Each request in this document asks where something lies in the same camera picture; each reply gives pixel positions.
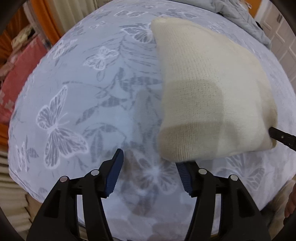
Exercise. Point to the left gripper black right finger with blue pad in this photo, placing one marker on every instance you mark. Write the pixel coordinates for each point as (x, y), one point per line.
(240, 219)

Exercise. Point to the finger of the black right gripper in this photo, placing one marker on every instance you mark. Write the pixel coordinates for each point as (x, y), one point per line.
(282, 137)

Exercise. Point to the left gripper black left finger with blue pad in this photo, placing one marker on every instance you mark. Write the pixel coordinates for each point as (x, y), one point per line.
(57, 219)

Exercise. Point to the cream knit sweater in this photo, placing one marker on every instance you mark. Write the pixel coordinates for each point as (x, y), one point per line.
(217, 100)

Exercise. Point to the person's right hand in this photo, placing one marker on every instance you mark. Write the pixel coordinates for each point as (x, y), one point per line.
(290, 206)

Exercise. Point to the white panelled wardrobe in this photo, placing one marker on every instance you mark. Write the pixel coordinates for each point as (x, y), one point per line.
(283, 40)

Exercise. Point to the blue butterfly bedspread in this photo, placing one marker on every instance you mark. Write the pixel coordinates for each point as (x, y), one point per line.
(99, 89)

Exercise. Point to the grey crumpled quilt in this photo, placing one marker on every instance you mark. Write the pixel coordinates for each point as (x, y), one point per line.
(234, 12)

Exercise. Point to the red patterned blanket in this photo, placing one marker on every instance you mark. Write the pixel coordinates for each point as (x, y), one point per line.
(25, 63)

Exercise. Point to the cream curtain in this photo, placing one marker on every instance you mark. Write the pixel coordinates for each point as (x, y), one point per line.
(67, 13)

